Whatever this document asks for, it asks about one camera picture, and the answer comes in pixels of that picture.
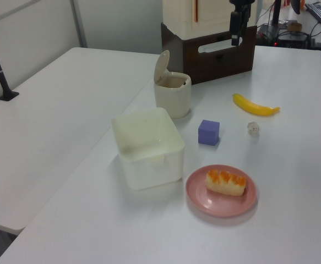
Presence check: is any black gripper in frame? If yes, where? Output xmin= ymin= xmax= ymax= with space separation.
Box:
xmin=228 ymin=0 xmax=256 ymax=46

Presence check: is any cream trash can with lid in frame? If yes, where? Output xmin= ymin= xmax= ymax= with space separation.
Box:
xmin=153 ymin=49 xmax=192 ymax=119

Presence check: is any black monitor stand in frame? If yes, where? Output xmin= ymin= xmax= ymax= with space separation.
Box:
xmin=270 ymin=0 xmax=284 ymax=27

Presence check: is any dark brown storage crate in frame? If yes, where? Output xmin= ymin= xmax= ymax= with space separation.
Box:
xmin=160 ymin=22 xmax=256 ymax=85

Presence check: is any small brown cardboard item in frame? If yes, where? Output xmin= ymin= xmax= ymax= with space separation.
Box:
xmin=286 ymin=21 xmax=303 ymax=31

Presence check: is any black electronics box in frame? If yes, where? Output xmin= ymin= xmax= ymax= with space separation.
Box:
xmin=256 ymin=23 xmax=311 ymax=48

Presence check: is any cream toy fridge appliance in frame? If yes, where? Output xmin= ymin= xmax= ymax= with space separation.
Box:
xmin=162 ymin=0 xmax=257 ymax=38

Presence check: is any yellow banana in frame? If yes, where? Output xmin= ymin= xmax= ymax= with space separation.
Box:
xmin=232 ymin=93 xmax=281 ymax=117

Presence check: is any crumpled white paper ball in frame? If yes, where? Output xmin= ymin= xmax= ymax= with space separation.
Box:
xmin=247 ymin=122 xmax=260 ymax=138

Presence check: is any purple cube block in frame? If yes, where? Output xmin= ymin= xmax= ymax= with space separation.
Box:
xmin=198 ymin=119 xmax=221 ymax=146

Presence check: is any glazed bread loaf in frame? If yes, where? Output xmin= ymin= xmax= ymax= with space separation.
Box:
xmin=205 ymin=169 xmax=248 ymax=197

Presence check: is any white square plastic container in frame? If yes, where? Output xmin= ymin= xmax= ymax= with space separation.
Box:
xmin=111 ymin=107 xmax=186 ymax=191

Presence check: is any pink round plate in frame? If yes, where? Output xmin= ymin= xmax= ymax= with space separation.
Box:
xmin=185 ymin=164 xmax=258 ymax=218

